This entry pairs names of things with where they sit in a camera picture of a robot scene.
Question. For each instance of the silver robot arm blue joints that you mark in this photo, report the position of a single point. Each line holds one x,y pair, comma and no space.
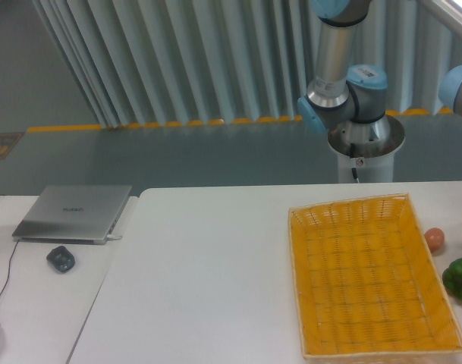
349,101

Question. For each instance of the brown egg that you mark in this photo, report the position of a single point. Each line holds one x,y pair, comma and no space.
435,239

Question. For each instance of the green bell pepper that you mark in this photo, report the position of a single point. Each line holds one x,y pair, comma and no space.
452,278

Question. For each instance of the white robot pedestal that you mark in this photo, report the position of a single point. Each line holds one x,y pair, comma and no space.
379,169

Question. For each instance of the yellow woven basket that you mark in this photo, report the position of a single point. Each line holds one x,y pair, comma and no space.
365,284

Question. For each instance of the dark grey computer mouse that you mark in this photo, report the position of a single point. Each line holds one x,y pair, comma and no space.
61,259

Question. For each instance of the white folding screen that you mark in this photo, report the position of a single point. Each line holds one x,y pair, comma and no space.
164,62

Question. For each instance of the grey closed laptop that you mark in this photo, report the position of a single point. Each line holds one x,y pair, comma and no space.
74,213

